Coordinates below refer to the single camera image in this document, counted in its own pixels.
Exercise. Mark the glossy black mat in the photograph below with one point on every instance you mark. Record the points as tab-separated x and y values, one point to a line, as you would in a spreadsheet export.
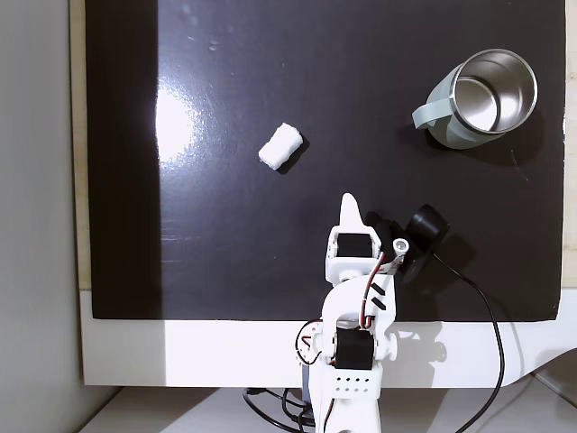
315	81

